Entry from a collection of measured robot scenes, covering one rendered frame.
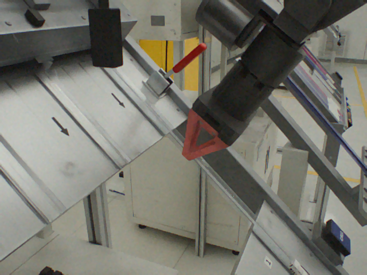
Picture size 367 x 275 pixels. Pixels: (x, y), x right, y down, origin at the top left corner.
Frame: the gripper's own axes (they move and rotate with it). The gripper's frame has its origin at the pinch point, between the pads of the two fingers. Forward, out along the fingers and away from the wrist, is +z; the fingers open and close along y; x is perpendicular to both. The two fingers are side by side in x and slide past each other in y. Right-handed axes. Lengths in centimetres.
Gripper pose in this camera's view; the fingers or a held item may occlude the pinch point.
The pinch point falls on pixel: (191, 151)
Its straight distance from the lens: 47.2
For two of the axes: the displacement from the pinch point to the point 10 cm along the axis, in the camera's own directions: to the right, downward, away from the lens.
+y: -4.0, 3.4, -8.5
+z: -5.4, 6.7, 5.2
